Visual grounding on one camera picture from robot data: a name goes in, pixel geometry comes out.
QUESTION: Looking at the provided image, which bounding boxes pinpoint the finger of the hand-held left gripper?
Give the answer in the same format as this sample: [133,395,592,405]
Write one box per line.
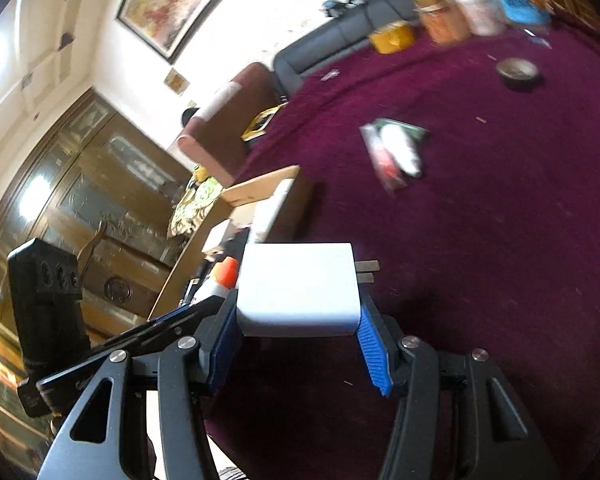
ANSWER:
[36,294,227,397]

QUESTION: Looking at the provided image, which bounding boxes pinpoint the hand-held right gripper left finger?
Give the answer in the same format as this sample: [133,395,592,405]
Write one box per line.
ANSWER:
[37,290,241,480]

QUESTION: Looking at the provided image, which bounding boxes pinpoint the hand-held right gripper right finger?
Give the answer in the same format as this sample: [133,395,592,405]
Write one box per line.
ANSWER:
[355,304,561,480]

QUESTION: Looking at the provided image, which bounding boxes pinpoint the white bottle with orange cap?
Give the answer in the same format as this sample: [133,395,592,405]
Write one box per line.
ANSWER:
[180,255,241,307]

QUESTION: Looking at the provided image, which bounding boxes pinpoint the white charger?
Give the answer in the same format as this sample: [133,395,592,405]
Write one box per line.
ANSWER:
[235,242,382,338]

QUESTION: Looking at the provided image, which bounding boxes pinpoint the wooden box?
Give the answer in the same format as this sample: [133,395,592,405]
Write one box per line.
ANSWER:
[146,164,315,322]

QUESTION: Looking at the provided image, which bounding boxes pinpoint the wooden glass cabinet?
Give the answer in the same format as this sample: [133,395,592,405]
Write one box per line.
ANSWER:
[0,86,197,461]

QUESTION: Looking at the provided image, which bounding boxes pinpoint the floral cushion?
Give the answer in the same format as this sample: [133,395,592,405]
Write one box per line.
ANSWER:
[166,164,227,241]

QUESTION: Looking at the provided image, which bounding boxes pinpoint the red packet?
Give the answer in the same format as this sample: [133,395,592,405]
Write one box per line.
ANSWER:
[359,124,407,197]

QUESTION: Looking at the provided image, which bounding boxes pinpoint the white tube in green packet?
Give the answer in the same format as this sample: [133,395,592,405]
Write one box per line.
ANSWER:
[374,118,430,179]

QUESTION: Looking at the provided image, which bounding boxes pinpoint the maroon armchair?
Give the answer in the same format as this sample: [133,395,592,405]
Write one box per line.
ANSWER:
[177,62,282,189]

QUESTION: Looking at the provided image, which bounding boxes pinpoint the yellow and black book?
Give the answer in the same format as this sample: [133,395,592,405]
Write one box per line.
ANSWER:
[240,104,282,142]

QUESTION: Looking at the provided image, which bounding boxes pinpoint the black tape roll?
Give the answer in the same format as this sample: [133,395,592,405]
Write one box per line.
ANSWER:
[495,57,542,92]

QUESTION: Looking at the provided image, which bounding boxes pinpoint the grey sofa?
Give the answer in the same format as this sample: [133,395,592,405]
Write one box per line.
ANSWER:
[272,0,422,97]

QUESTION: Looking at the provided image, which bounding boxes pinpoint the yellow tape roll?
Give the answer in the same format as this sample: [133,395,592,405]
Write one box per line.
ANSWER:
[368,20,417,55]

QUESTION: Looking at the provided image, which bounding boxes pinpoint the framed painting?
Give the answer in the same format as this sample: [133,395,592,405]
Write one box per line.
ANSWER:
[115,0,267,65]

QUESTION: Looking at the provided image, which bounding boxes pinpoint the orange jar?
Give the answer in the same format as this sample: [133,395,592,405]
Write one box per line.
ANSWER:
[409,0,472,47]

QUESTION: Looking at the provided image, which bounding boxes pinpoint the white jar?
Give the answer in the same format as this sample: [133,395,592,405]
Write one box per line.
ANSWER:
[449,0,509,37]

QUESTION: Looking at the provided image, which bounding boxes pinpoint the small wall picture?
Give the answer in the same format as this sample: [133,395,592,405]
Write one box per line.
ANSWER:
[163,69,189,94]

